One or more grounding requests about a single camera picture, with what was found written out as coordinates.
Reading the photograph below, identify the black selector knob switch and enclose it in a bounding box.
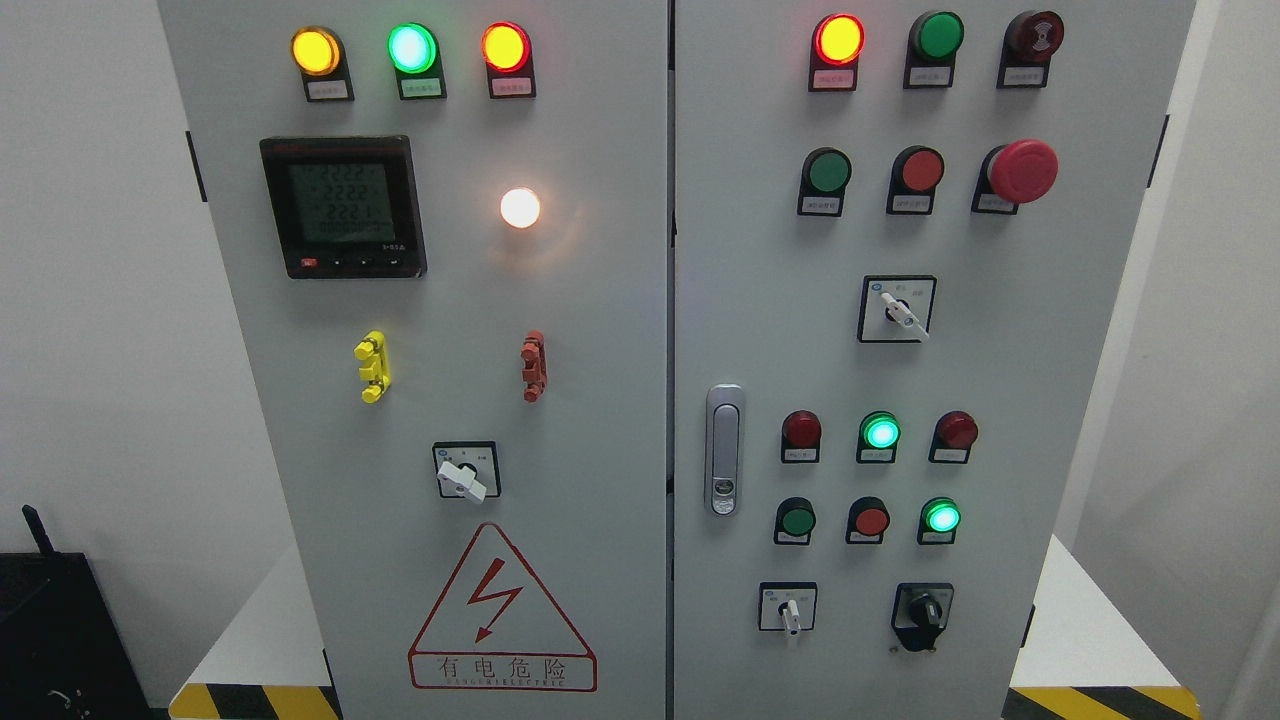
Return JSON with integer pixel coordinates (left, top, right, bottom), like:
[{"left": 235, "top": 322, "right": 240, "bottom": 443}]
[{"left": 890, "top": 582, "right": 955, "bottom": 652}]

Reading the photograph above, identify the dark red lamp lower left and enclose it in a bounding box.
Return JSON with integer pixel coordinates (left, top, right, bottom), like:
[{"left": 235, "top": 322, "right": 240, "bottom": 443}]
[{"left": 780, "top": 410, "right": 822, "bottom": 464}]

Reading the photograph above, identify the white lit indicator lamp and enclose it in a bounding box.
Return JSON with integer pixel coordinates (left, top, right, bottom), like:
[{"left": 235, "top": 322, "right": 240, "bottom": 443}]
[{"left": 499, "top": 186, "right": 541, "bottom": 229}]

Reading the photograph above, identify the green push button lower row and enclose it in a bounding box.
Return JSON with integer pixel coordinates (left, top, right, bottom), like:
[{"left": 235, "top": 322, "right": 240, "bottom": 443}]
[{"left": 773, "top": 496, "right": 817, "bottom": 546}]

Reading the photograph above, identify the green push button row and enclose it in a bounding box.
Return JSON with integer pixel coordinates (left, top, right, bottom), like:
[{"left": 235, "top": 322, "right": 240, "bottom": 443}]
[
  {"left": 796, "top": 146, "right": 852, "bottom": 217},
  {"left": 773, "top": 496, "right": 817, "bottom": 546}
]

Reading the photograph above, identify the left grey cabinet door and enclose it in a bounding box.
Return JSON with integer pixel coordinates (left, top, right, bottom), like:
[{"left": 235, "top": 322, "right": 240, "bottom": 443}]
[{"left": 160, "top": 1, "right": 669, "bottom": 719}]

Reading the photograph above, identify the grey cabinet door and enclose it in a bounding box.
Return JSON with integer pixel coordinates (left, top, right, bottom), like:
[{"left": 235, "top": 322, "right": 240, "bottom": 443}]
[
  {"left": 160, "top": 1, "right": 669, "bottom": 719},
  {"left": 673, "top": 1, "right": 1196, "bottom": 719}
]

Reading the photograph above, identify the green lit lamp lower middle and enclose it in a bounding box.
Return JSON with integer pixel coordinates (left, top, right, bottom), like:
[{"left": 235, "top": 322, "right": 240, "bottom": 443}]
[{"left": 855, "top": 410, "right": 901, "bottom": 464}]

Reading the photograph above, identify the green push button upper row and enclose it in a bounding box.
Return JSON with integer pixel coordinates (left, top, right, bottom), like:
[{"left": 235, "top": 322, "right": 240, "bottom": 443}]
[{"left": 796, "top": 146, "right": 852, "bottom": 217}]

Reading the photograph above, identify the red push button lower row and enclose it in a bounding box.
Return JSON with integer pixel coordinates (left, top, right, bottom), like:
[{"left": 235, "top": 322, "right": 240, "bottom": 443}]
[{"left": 845, "top": 496, "right": 891, "bottom": 544}]

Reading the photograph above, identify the red push button row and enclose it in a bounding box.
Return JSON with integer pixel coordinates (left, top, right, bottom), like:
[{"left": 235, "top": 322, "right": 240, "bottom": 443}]
[
  {"left": 845, "top": 496, "right": 891, "bottom": 544},
  {"left": 886, "top": 145, "right": 945, "bottom": 215}
]

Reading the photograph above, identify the right grey cabinet door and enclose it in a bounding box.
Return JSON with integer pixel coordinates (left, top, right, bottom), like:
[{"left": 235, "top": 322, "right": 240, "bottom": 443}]
[{"left": 673, "top": 1, "right": 1196, "bottom": 719}]

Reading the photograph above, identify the red electric danger warning sticker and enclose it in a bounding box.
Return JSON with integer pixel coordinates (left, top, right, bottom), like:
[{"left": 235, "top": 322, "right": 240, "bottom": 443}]
[{"left": 408, "top": 521, "right": 596, "bottom": 693}]

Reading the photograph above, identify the dark red lamp lower right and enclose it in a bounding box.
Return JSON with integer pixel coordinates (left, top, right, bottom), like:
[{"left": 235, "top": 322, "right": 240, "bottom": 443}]
[{"left": 929, "top": 410, "right": 979, "bottom": 464}]

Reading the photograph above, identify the black digital power meter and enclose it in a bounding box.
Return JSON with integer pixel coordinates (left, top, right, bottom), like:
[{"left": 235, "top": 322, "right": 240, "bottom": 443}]
[{"left": 260, "top": 135, "right": 428, "bottom": 279}]

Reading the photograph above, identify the red push button upper row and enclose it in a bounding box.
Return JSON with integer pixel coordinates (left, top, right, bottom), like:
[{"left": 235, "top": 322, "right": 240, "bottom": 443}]
[{"left": 886, "top": 145, "right": 945, "bottom": 215}]

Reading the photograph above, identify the green lit push button lower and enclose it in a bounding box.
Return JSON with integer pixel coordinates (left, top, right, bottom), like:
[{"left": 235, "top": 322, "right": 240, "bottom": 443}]
[{"left": 916, "top": 497, "right": 963, "bottom": 544}]

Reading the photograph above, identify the red-orange indicator lamp left door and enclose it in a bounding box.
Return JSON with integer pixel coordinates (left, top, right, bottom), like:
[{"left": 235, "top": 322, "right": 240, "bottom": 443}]
[{"left": 481, "top": 20, "right": 536, "bottom": 99}]

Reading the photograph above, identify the red lit lamp right door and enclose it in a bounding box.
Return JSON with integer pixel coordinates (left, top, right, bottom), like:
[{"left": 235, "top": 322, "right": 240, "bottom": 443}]
[{"left": 808, "top": 13, "right": 867, "bottom": 92}]

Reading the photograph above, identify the green lit indicator lamp top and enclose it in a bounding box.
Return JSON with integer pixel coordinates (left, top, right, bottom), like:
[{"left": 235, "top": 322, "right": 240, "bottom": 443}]
[{"left": 387, "top": 22, "right": 447, "bottom": 100}]

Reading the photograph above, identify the red mushroom emergency stop button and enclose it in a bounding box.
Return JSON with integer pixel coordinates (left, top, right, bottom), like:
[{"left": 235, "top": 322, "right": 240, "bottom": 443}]
[{"left": 972, "top": 138, "right": 1059, "bottom": 217}]

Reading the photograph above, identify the green lamp top right door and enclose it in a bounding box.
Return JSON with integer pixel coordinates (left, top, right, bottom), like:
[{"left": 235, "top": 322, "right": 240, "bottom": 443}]
[{"left": 902, "top": 12, "right": 965, "bottom": 90}]

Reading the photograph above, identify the yellow indicator lamp top left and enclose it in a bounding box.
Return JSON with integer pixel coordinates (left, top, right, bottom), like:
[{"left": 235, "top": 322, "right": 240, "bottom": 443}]
[{"left": 291, "top": 26, "right": 355, "bottom": 102}]

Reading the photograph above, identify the dark red buzzer lamp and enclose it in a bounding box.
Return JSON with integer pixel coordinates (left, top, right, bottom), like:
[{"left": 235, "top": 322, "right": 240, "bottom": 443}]
[{"left": 996, "top": 10, "right": 1065, "bottom": 88}]

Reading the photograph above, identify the black box with antenna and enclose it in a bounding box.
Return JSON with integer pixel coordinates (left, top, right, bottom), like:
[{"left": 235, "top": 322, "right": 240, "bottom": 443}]
[{"left": 1, "top": 505, "right": 152, "bottom": 719}]

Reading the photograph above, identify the silver door lock handle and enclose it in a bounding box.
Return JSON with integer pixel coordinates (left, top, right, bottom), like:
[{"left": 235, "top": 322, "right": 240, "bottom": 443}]
[{"left": 704, "top": 384, "right": 745, "bottom": 518}]

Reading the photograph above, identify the red plastic terminal handle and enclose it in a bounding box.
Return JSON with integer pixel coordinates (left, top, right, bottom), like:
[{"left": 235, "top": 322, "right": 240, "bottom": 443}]
[{"left": 520, "top": 331, "right": 548, "bottom": 404}]

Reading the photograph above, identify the white selector switch left door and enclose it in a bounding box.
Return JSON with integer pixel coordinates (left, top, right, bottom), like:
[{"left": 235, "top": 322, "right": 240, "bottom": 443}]
[{"left": 431, "top": 441, "right": 502, "bottom": 505}]

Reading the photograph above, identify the white selector switch upper right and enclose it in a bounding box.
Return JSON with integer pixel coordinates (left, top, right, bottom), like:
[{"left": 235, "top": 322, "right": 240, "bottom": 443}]
[{"left": 858, "top": 275, "right": 938, "bottom": 343}]

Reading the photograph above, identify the white selector switch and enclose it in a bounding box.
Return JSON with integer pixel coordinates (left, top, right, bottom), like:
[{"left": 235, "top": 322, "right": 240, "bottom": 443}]
[
  {"left": 756, "top": 582, "right": 818, "bottom": 646},
  {"left": 858, "top": 275, "right": 938, "bottom": 343}
]

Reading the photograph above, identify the yellow plastic terminal handle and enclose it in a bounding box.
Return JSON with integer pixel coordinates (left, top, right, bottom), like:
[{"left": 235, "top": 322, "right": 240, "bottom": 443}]
[{"left": 353, "top": 331, "right": 392, "bottom": 404}]

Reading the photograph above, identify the white selector switch bottom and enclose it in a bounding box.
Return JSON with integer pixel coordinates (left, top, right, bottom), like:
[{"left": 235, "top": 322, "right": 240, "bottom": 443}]
[{"left": 756, "top": 582, "right": 818, "bottom": 646}]

